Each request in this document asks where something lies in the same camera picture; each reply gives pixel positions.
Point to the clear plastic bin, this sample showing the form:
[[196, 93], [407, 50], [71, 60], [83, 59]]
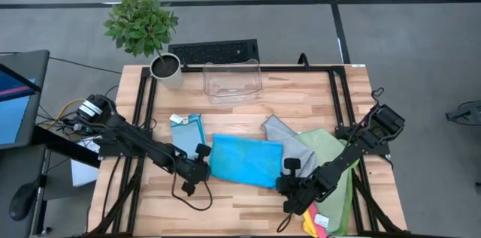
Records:
[[233, 88]]

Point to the white paper sheet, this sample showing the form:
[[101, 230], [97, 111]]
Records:
[[82, 174]]

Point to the black side desk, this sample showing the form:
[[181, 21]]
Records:
[[11, 166]]

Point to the grey metal stand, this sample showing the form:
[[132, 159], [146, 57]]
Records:
[[469, 112]]

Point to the black mesh computer case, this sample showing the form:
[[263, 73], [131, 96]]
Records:
[[214, 52]]

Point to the green plant in white pot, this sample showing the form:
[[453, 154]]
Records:
[[139, 24]]

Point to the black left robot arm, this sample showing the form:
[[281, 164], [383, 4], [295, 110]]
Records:
[[143, 144]]

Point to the grey waffle microfiber towel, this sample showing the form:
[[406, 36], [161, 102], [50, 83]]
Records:
[[285, 140]]

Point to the sage green microfiber towel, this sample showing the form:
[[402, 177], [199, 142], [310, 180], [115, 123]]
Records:
[[323, 144]]

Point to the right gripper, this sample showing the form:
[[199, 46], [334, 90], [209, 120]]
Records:
[[300, 193]]

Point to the yellow microfiber towel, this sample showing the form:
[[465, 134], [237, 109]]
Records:
[[308, 225]]

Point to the black computer mouse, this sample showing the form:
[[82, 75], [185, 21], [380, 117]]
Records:
[[22, 200]]

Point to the pink microfiber towel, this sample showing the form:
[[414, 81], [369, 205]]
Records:
[[322, 232]]

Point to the black aluminium table frame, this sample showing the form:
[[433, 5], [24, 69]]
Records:
[[285, 69]]

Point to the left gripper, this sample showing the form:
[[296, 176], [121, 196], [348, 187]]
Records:
[[193, 172]]

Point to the dark monitor with blue screen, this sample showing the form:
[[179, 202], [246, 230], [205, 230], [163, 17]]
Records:
[[15, 118]]

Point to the light blue teal-edged towel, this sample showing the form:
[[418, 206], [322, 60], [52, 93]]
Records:
[[186, 136]]

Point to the bright blue microfiber towel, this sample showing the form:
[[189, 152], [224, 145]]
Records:
[[244, 159]]

